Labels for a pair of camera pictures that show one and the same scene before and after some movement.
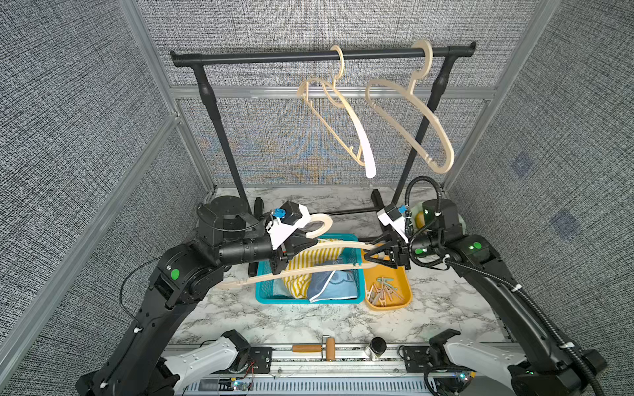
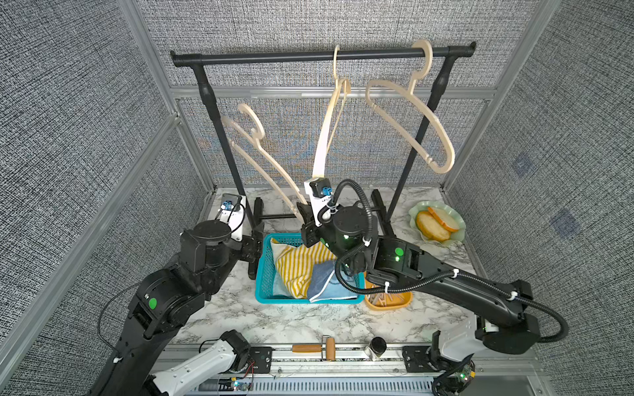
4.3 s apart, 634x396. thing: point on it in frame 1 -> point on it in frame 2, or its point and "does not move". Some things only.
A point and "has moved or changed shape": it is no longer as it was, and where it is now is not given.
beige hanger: (315, 242) has moved or changed shape
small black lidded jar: (378, 346) does not move
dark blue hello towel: (332, 285) does not move
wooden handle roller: (327, 348) does not move
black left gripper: (284, 251) -> (253, 243)
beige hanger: (366, 152) -> (343, 85)
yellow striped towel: (296, 286) does not move
